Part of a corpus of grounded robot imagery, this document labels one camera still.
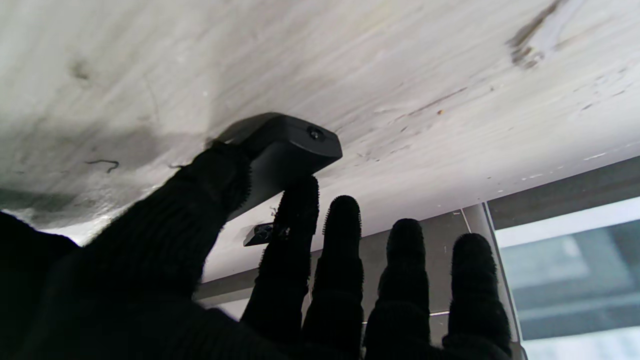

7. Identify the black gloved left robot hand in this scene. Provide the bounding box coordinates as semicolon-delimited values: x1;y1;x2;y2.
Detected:
15;142;513;360

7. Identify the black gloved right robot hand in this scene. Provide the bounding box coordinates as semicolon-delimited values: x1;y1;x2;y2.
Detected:
0;211;81;360

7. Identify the black remote control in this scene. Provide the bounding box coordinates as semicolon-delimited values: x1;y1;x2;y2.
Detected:
217;112;344;222

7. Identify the black battery cover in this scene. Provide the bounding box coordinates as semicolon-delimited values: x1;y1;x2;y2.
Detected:
243;222;277;247

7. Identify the long dark low ledge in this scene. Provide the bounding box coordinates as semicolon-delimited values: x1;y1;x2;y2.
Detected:
487;156;640;232

